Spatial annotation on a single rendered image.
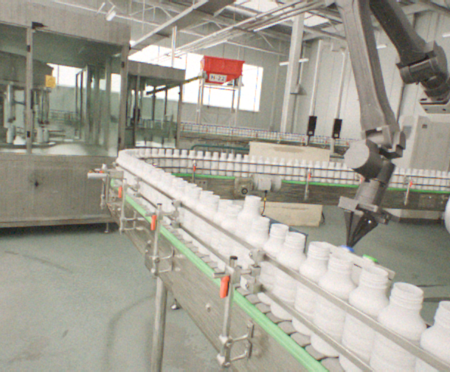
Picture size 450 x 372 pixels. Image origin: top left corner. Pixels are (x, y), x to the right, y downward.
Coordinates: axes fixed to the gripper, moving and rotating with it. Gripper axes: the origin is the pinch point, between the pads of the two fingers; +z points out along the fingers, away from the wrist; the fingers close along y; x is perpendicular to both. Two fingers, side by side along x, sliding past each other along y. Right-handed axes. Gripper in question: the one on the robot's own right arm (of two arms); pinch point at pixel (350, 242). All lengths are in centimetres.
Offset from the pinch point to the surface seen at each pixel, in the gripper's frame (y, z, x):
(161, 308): -67, 51, -1
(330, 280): 13.4, 7.0, -18.9
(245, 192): -159, -6, 78
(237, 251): -14.8, 12.1, -17.2
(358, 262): 6.5, 3.1, -3.9
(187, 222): -43.4, 13.3, -17.1
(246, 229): -13.7, 6.6, -18.1
